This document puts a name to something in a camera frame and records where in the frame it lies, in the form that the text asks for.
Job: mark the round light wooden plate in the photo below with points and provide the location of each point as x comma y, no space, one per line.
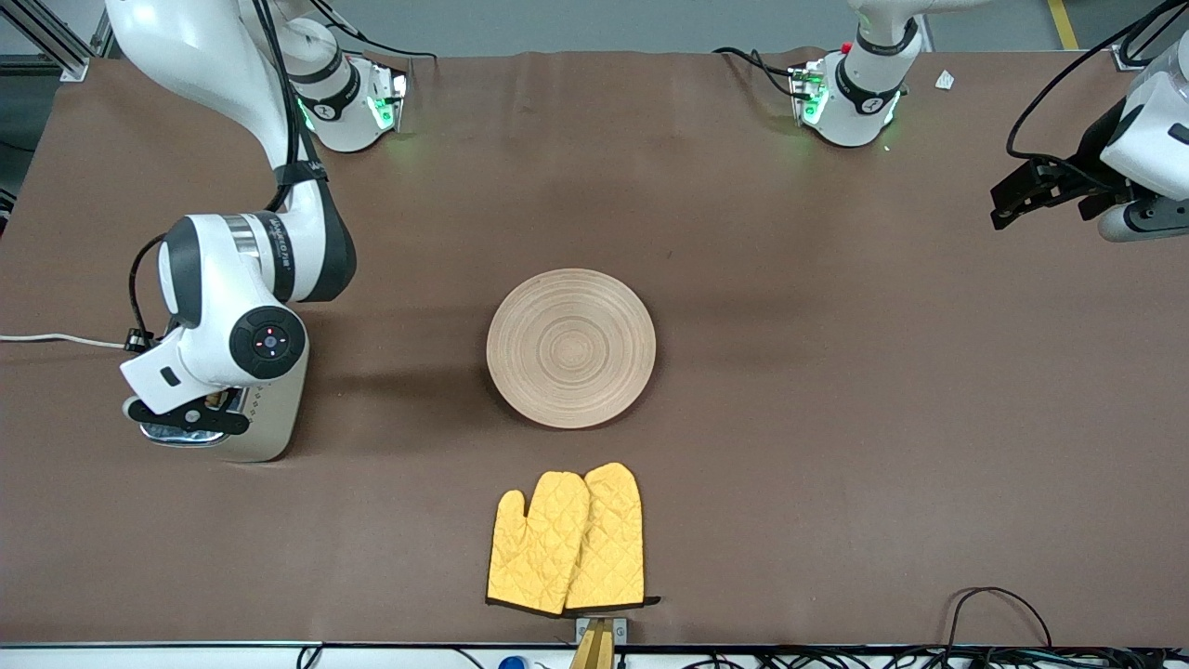
571,348

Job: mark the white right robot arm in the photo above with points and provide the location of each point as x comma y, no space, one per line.
214,279

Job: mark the small white paper scrap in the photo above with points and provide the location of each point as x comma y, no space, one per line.
945,81

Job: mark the wooden stick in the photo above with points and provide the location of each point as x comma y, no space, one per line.
593,652

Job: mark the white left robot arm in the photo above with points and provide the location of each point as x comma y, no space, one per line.
859,93

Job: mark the yellow quilted oven mitt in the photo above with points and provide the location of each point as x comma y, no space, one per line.
613,539
539,548

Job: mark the small metal bracket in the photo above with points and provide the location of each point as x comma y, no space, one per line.
620,632

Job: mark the silver and beige two-slot toaster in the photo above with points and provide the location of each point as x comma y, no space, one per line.
279,409

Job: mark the aluminium profile frame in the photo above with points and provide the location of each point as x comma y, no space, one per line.
51,42

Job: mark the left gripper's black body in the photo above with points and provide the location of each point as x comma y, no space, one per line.
1093,154

